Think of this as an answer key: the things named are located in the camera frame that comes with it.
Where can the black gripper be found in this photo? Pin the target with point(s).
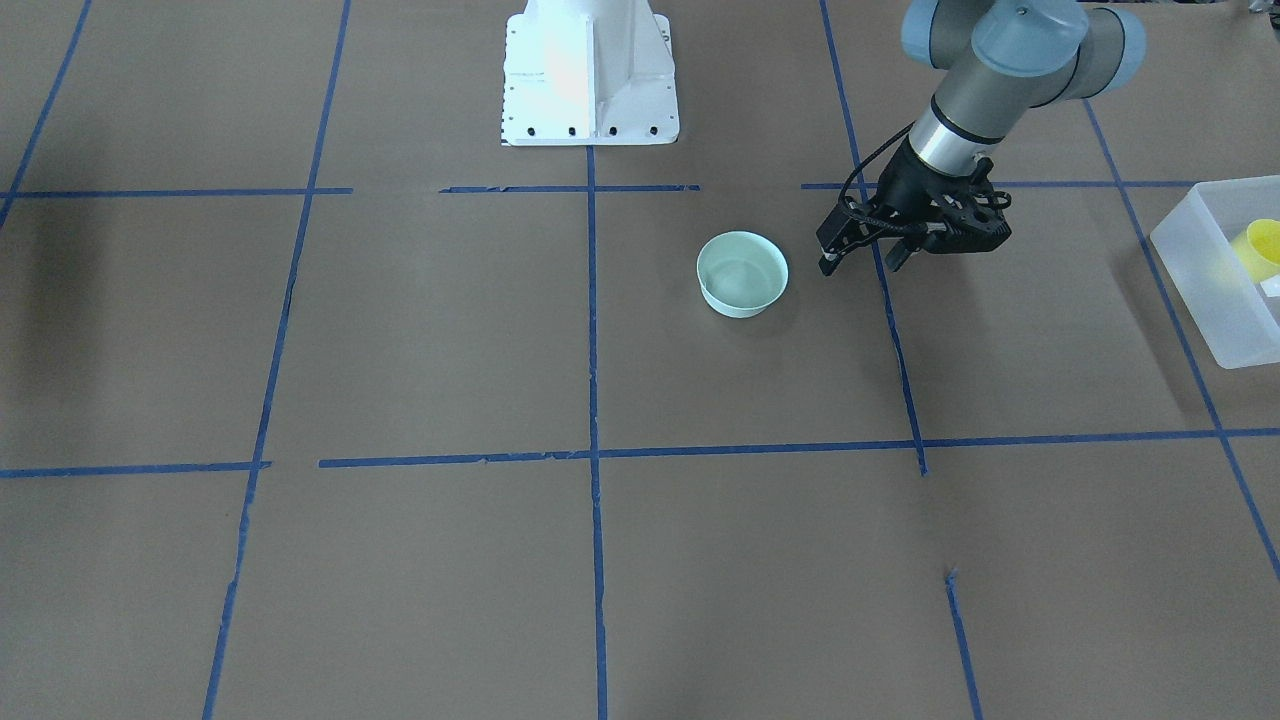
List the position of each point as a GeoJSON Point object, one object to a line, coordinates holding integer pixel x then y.
{"type": "Point", "coordinates": [906, 184]}

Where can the mint green bowl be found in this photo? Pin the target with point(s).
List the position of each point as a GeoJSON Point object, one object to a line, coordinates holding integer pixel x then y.
{"type": "Point", "coordinates": [741, 273]}

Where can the yellow plastic cup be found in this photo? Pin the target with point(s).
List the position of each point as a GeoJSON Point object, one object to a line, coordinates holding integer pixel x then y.
{"type": "Point", "coordinates": [1256, 248]}

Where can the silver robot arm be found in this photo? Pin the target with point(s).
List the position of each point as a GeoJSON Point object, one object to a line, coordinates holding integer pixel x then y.
{"type": "Point", "coordinates": [999, 59]}

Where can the clear plastic box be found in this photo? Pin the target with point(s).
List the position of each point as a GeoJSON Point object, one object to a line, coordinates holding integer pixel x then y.
{"type": "Point", "coordinates": [1236, 315]}

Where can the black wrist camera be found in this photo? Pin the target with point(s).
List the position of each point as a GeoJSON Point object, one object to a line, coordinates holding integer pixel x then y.
{"type": "Point", "coordinates": [967, 212]}

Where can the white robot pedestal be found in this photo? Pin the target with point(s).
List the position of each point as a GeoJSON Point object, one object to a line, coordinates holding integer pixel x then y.
{"type": "Point", "coordinates": [589, 73]}

